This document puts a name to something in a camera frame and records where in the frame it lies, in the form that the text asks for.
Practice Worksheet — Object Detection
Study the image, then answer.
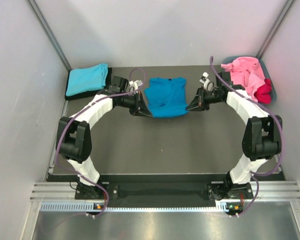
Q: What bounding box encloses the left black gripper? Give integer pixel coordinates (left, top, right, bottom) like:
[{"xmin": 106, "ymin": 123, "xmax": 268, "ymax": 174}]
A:
[{"xmin": 119, "ymin": 90, "xmax": 152, "ymax": 117}]

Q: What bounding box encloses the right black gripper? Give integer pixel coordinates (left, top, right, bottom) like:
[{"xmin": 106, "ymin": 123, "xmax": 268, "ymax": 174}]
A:
[{"xmin": 185, "ymin": 86, "xmax": 224, "ymax": 112}]

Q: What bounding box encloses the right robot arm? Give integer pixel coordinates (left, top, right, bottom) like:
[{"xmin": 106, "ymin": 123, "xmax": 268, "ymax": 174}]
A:
[{"xmin": 186, "ymin": 72, "xmax": 282, "ymax": 201}]

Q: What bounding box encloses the folded black t-shirt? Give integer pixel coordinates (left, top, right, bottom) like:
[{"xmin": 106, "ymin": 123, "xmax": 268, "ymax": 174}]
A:
[{"xmin": 64, "ymin": 66, "xmax": 113, "ymax": 102}]

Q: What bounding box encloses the pink t-shirt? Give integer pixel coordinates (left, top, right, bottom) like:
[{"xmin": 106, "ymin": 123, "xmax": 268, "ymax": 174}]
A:
[{"xmin": 221, "ymin": 56, "xmax": 266, "ymax": 102}]

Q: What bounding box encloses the folded light blue t-shirt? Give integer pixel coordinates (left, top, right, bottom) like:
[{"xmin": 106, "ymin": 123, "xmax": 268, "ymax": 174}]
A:
[{"xmin": 65, "ymin": 62, "xmax": 109, "ymax": 97}]

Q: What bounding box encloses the magenta t-shirt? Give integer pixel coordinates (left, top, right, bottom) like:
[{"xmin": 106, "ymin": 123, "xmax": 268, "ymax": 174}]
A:
[{"xmin": 254, "ymin": 78, "xmax": 272, "ymax": 104}]

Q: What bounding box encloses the blue-grey laundry basket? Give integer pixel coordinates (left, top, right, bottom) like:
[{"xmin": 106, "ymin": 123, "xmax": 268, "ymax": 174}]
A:
[{"xmin": 222, "ymin": 55, "xmax": 277, "ymax": 105}]

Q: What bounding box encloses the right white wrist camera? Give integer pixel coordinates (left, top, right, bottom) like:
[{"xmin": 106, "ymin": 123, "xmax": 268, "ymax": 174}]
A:
[{"xmin": 199, "ymin": 72, "xmax": 214, "ymax": 91}]

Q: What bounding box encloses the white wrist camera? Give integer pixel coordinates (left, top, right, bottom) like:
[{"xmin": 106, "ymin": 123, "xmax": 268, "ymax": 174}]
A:
[
  {"xmin": 199, "ymin": 72, "xmax": 214, "ymax": 91},
  {"xmin": 128, "ymin": 80, "xmax": 144, "ymax": 92}
]

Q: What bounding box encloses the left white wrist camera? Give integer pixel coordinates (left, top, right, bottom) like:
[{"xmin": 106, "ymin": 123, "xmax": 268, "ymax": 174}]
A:
[{"xmin": 128, "ymin": 80, "xmax": 144, "ymax": 92}]

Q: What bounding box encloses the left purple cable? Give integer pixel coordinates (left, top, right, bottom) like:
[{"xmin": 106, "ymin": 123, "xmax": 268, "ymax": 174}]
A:
[{"xmin": 54, "ymin": 67, "xmax": 147, "ymax": 218}]

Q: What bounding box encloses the purple cable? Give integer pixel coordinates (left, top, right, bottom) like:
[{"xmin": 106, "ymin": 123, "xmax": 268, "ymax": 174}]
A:
[
  {"xmin": 209, "ymin": 55, "xmax": 284, "ymax": 218},
  {"xmin": 54, "ymin": 67, "xmax": 147, "ymax": 218}
]

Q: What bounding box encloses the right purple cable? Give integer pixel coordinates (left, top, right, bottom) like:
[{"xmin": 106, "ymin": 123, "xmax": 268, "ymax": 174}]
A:
[{"xmin": 209, "ymin": 55, "xmax": 284, "ymax": 218}]

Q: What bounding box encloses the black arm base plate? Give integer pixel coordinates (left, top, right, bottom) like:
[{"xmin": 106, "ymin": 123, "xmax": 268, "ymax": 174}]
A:
[{"xmin": 74, "ymin": 181, "xmax": 254, "ymax": 201}]

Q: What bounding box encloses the slotted cable duct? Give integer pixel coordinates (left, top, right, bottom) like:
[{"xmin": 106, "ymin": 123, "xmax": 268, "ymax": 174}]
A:
[{"xmin": 40, "ymin": 202, "xmax": 242, "ymax": 213}]

